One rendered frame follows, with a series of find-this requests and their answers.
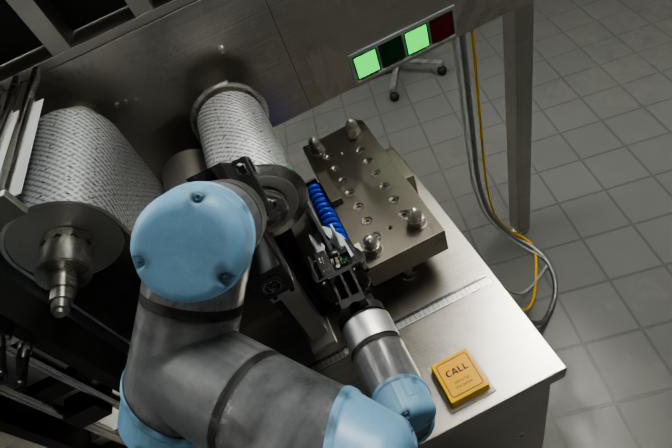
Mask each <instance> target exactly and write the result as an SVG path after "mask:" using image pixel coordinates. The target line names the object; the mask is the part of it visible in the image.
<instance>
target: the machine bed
mask: <svg viewBox="0 0 672 448"><path fill-rule="evenodd" d="M392 149H394V150H395V152H396V153H397V154H398V156H399V157H400V158H401V159H402V161H403V162H404V163H405V165H406V166H407V167H408V168H409V170H410V171H411V172H412V174H413V175H414V178H415V182H416V186H417V190H418V194H419V196H420V198H421V199H422V200H423V202H424V203H425V204H426V206H427V207H428V208H429V210H430V211H431V212H432V214H433V215H434V216H435V218H436V219H437V220H438V222H439V223H440V224H441V226H442V227H443V228H444V230H445V234H446V238H447V243H448V248H449V249H447V250H445V251H443V252H441V253H439V254H437V255H435V256H433V257H431V258H429V259H427V260H425V261H423V262H421V263H419V264H417V265H415V266H414V267H415V268H416V271H417V275H416V277H415V278H414V279H413V280H411V281H405V280H403V279H402V278H401V276H400V274H398V275H396V276H394V277H392V278H390V279H388V280H386V281H384V282H382V283H380V284H378V285H376V286H373V285H372V283H370V285H369V288H370V290H368V291H366V294H368V293H371V295H372V297H373V299H375V300H378V301H380V302H381V303H382V305H383V307H384V309H385V310H386V311H387V312H388V313H389V315H390V317H391V318H392V320H393V321H395V320H397V319H399V318H401V317H403V316H405V315H407V314H409V313H411V312H413V311H415V310H417V309H419V308H421V307H423V306H425V305H427V304H429V303H431V302H432V301H434V300H436V299H438V298H440V297H442V296H444V295H446V294H448V293H450V292H452V291H454V290H456V289H458V288H460V287H462V286H464V285H466V284H468V283H470V282H472V281H474V280H476V279H477V278H479V277H481V276H483V275H485V274H486V275H487V276H488V277H489V278H490V280H491V281H492V282H493V283H491V284H489V285H487V286H485V287H483V288H481V289H480V290H478V291H476V292H474V293H472V294H470V295H468V296H466V297H464V298H462V299H460V300H458V301H456V302H454V303H452V304H450V305H448V306H446V307H444V308H442V309H441V310H439V311H437V312H435V313H433V314H431V315H429V316H427V317H425V318H423V319H421V320H419V321H417V322H415V323H413V324H411V325H409V326H407V327H405V328H403V329H401V330H400V331H398V332H399V334H400V336H401V339H402V340H403V342H404V344H405V346H406V348H407V350H408V352H409V354H410V356H411V357H412V359H413V361H414V363H415V365H416V367H417V369H418V371H419V373H420V375H421V377H422V379H423V380H424V381H425V382H426V384H427V385H428V387H429V389H430V392H431V397H432V399H433V401H434V403H435V405H436V415H435V426H434V429H433V431H432V433H431V435H430V436H429V437H428V438H427V439H426V440H425V441H423V442H421V443H418V448H430V447H432V446H434V445H436V444H438V443H440V442H442V441H444V440H446V439H447V438H449V437H451V436H453V435H455V434H457V433H459V432H461V431H463V430H465V429H467V428H468V427H470V426H472V425H474V424H476V423H478V422H480V421H482V420H484V419H486V418H488V417H489V416H491V415H493V414H495V413H497V412H499V411H501V410H503V409H505V408H507V407H508V406H510V405H512V404H514V403H516V402H518V401H520V400H522V399H524V398H526V397H528V396H529V395H531V394H533V393H535V392H537V391H539V390H541V389H543V388H545V387H547V386H549V385H550V384H552V383H554V382H556V381H558V380H560V379H562V378H564V377H565V376H566V371H567V367H566V366H565V364H564V363H563V362H562V360H561V359H560V358H559V357H558V355H557V354H556V353H555V352H554V350H553V349H552V348H551V346H550V345H549V344H548V343H547V341H546V340H545V339H544V337H543V336H542V335H541V334H540V332H539V331H538V330H537V329H536V327H535V326H534V325H533V323H532V322H531V321H530V320H529V318H528V317H527V316H526V315H525V313H524V312H523V311H522V309H521V308H520V307H519V306H518V304H517V303H516V302H515V300H514V299H513V298H512V297H511V295H510V294H509V293H508V292H507V290H506V289H505V288H504V286H503V285H502V284H501V283H500V281H499V280H498V279H497V278H496V276H495V275H494V274H493V272H492V271H491V270H490V269H489V267H488V266H487V265H486V263H485V262H484V261H483V260H482V258H481V257H480V256H479V255H478V253H477V252H476V251H475V249H474V248H473V247H472V246H471V244H470V243H469V242H468V241H467V239H466V238H465V237H464V235H463V234H462V233H461V232H460V230H459V229H458V228H457V226H456V225H455V224H454V223H453V221H452V220H451V219H450V218H449V216H448V215H447V214H446V212H445V211H444V210H443V209H442V207H441V206H440V205H439V204H438V202H437V201H436V200H435V198H434V197H433V196H432V195H431V193H430V192H429V191H428V189H427V188H426V187H425V186H424V184H423V183H422V182H421V181H420V179H419V178H418V177H417V175H416V174H415V173H414V172H413V170H412V169H411V168H410V167H409V165H408V164H407V163H406V161H405V160H404V159H403V158H402V156H401V155H400V154H399V152H398V151H397V150H396V149H395V147H394V146H392V147H390V148H388V149H386V150H385V151H386V152H388V151H390V150H392ZM291 228H292V231H293V233H294V236H295V238H296V241H297V243H298V246H299V248H300V251H301V253H302V256H303V258H304V261H305V263H306V266H307V268H308V271H309V273H310V276H311V278H312V281H313V283H314V286H315V288H316V291H317V293H318V295H319V298H320V300H321V303H322V305H323V308H324V310H325V313H326V316H327V318H328V320H329V323H330V325H331V328H332V330H333V333H334V335H335V338H336V340H337V343H335V344H333V345H331V346H329V347H327V348H325V349H323V350H321V351H319V352H318V353H316V354H314V353H313V352H312V349H311V346H310V343H309V341H308V338H307V335H306V332H305V330H304V328H303V327H302V328H300V329H298V330H295V329H294V328H293V327H292V325H291V324H290V323H289V322H288V321H287V319H286V318H285V317H284V316H283V314H282V313H281V312H280V311H279V310H278V308H277V307H276V306H275V305H274V303H272V302H271V300H268V301H266V302H264V303H261V302H259V301H258V300H257V298H256V297H255V295H254V294H253V293H252V291H251V290H250V288H249V287H248V286H247V288H246V293H245V298H244V301H245V302H244V307H243V312H242V317H241V322H240V327H239V333H241V334H243V335H245V336H247V337H249V338H251V339H253V340H255V341H257V342H259V343H261V344H263V345H265V346H267V347H269V348H271V349H273V350H275V351H277V352H279V353H280V354H282V355H284V356H286V357H288V358H290V359H292V360H294V361H296V362H298V363H300V364H302V365H304V366H307V365H309V364H311V363H313V362H315V361H317V360H319V359H321V358H323V357H325V356H327V355H329V354H331V353H333V352H335V351H337V350H339V349H341V348H343V347H344V346H346V345H345V342H344V340H343V338H342V333H341V330H340V328H339V325H338V319H339V317H340V315H341V314H342V312H343V310H342V308H341V306H340V305H338V306H336V305H335V304H334V303H330V302H328V300H327V297H326V295H325V294H323V295H322V294H321V293H320V291H319V287H318V286H317V284H316V283H315V281H314V279H313V277H312V268H311V265H310V263H309V260H308V257H310V259H311V261H312V262H313V260H314V259H313V256H312V248H313V245H312V243H311V241H310V239H309V235H310V234H311V236H312V237H313V238H314V235H315V233H314V231H313V228H312V226H311V224H310V222H309V219H308V217H307V215H306V213H305V211H304V213H303V215H302V216H301V218H300V219H299V220H298V221H297V222H296V223H295V224H294V225H293V226H292V227H291ZM468 347H469V349H470V350H471V352H472V353H473V355H474V356H475V358H476V360H477V361H478V363H479V364H480V366H481V368H482V369H483V371H484V372H485V374H486V375H487V377H488V379H489V380H490V382H491V383H492V385H493V386H494V388H495V390H496V391H495V392H493V393H491V394H489V395H487V396H485V397H483V398H481V399H480V400H478V401H476V402H474V403H472V404H470V405H468V406H466V407H464V408H462V409H460V410H458V411H457V412H455V413H453V414H451V412H450V410H449V408H448V407H447V405H446V403H445V401H444V399H443V397H442V395H441V394H440V392H439V390H438V388H437V386H436V384H435V382H434V381H433V379H432V377H431V375H430V373H429V371H428V369H427V368H429V367H431V366H432V365H433V364H435V363H437V362H439V361H441V360H443V359H445V358H447V357H449V356H451V355H453V354H455V353H457V352H459V351H461V350H462V349H464V348H468ZM318 373H320V374H322V375H324V376H326V377H328V378H330V379H332V380H334V381H336V382H338V383H340V384H342V385H344V386H347V385H350V386H353V387H355V388H357V389H359V390H360V392H361V393H362V394H363V395H365V396H366V394H365V392H364V389H363V387H362V384H361V382H360V380H359V377H358V375H357V372H356V370H355V368H354V365H353V362H352V360H351V357H350V356H349V357H347V358H345V359H343V360H341V361H339V362H337V363H335V364H333V365H331V366H329V367H327V368H325V369H323V370H321V371H320V372H318Z"/></svg>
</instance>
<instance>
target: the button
mask: <svg viewBox="0 0 672 448"><path fill-rule="evenodd" d="M431 368H432V371H433V373H434V375H435V377H436V379H437V380H438V382H439V384H440V386H441V388H442V390H443V391H444V393H445V395H446V397H447V399H448V401H449V402H450V404H451V406H452V407H453V408H454V407H456V406H458V405H460V404H462V403H464V402H466V401H468V400H470V399H472V398H473V397H475V396H477V395H479V394H481V393H483V392H485V391H487V390H489V389H490V387H489V382H488V381H487V379H486V378H485V376H484V374H483V373H482V371H481V370H480V368H479V367H478V365H477V363H476V362H475V360H474V359H473V357H472V355H471V354H470V352H469V351H468V349H467V348H464V349H462V350H461V351H459V352H457V353H455V354H453V355H451V356H449V357H447V358H445V359H443V360H441V361H439V362H437V363H435V364H433V365H432V366H431Z"/></svg>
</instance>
